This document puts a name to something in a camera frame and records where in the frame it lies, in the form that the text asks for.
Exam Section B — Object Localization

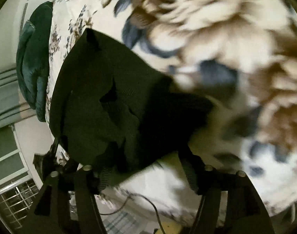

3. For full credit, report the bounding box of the black striped small garment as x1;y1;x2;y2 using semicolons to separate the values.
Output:
50;28;213;190

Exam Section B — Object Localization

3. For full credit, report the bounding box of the black cable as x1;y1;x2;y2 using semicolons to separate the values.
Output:
99;193;167;234

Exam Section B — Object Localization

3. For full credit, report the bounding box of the white wire rack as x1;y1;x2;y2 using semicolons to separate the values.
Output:
0;173;39;233

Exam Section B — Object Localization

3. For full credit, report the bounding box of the dark green folded quilt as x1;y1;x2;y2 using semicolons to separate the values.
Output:
16;1;53;122

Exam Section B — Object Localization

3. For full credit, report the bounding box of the white headboard panel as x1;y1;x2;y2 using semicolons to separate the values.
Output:
0;0;50;71

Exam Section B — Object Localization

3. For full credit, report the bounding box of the floral fleece bed blanket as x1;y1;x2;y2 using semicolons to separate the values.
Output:
46;0;297;225

